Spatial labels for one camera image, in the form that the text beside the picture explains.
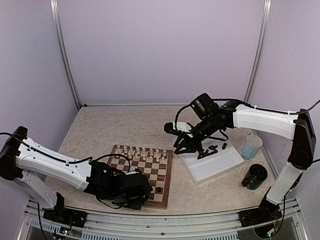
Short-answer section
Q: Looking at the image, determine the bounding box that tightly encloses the white plastic tray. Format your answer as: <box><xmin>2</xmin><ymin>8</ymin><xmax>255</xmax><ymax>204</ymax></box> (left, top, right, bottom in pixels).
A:
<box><xmin>179</xmin><ymin>139</ymin><xmax>244</xmax><ymax>186</ymax></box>

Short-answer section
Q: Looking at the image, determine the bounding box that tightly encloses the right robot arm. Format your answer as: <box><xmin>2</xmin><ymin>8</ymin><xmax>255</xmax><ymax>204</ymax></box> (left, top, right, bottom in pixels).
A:
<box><xmin>164</xmin><ymin>93</ymin><xmax>317</xmax><ymax>222</ymax></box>

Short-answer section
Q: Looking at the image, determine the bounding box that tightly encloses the wooden chess board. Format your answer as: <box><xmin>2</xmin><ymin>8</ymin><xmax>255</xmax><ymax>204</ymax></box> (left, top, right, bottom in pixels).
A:
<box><xmin>107</xmin><ymin>144</ymin><xmax>174</xmax><ymax>210</ymax></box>

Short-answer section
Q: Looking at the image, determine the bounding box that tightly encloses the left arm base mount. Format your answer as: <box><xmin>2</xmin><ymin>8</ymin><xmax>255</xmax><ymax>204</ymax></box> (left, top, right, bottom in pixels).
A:
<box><xmin>43</xmin><ymin>208</ymin><xmax>88</xmax><ymax>228</ymax></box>

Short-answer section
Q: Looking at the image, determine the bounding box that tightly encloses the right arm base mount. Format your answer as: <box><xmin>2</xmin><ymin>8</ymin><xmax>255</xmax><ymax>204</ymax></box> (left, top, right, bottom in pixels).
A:
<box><xmin>239</xmin><ymin>208</ymin><xmax>283</xmax><ymax>228</ymax></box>

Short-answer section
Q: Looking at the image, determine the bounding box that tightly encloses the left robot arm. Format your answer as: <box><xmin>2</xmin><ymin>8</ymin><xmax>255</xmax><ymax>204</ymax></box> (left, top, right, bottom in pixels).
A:
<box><xmin>0</xmin><ymin>126</ymin><xmax>152</xmax><ymax>223</ymax></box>

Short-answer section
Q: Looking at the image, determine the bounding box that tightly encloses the light blue mug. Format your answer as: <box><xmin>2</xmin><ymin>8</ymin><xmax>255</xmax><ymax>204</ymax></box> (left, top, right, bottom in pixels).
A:
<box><xmin>241</xmin><ymin>134</ymin><xmax>263</xmax><ymax>160</ymax></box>

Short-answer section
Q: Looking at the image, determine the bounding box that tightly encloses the aluminium frame post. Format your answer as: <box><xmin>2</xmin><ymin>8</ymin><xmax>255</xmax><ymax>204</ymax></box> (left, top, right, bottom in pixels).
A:
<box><xmin>244</xmin><ymin>0</ymin><xmax>272</xmax><ymax>103</ymax></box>
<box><xmin>50</xmin><ymin>0</ymin><xmax>82</xmax><ymax>111</ymax></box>

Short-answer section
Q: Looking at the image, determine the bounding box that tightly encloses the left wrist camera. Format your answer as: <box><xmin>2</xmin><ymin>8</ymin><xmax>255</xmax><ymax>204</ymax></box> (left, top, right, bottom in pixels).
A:
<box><xmin>126</xmin><ymin>168</ymin><xmax>141</xmax><ymax>175</ymax></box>

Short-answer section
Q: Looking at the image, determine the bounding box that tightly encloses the dark green mug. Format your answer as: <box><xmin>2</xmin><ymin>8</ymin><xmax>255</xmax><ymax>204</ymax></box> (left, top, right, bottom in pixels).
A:
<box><xmin>241</xmin><ymin>163</ymin><xmax>268</xmax><ymax>190</ymax></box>

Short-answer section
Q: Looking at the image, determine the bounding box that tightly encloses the right aluminium frame post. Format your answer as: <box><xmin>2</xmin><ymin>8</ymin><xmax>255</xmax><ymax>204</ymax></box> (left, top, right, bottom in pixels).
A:
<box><xmin>244</xmin><ymin>0</ymin><xmax>272</xmax><ymax>103</ymax></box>

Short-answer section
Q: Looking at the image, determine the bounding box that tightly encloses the front aluminium rail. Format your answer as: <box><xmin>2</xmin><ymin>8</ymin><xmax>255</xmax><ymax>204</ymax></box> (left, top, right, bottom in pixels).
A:
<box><xmin>15</xmin><ymin>198</ymin><xmax>310</xmax><ymax>240</ymax></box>

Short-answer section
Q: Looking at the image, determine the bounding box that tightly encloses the left aluminium frame post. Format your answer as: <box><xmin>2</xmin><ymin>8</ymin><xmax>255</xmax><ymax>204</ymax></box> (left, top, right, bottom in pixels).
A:
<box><xmin>50</xmin><ymin>0</ymin><xmax>82</xmax><ymax>111</ymax></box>

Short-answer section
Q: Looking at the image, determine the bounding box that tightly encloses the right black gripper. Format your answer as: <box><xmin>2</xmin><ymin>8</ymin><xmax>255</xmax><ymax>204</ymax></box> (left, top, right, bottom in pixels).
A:
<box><xmin>174</xmin><ymin>114</ymin><xmax>219</xmax><ymax>154</ymax></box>

